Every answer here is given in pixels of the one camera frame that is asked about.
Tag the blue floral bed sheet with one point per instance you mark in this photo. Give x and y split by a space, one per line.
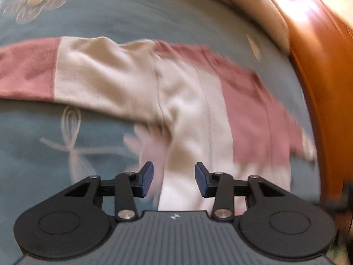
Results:
27 143

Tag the wooden bed headboard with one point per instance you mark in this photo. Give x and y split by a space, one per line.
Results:
325 88

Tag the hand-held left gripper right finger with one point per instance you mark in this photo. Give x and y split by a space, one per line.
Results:
201 180

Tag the beige floral folded quilt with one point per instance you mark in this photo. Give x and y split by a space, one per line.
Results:
264 13

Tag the pink and white sweater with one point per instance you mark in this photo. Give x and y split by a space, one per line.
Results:
179 102

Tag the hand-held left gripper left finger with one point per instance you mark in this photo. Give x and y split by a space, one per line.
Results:
146 179

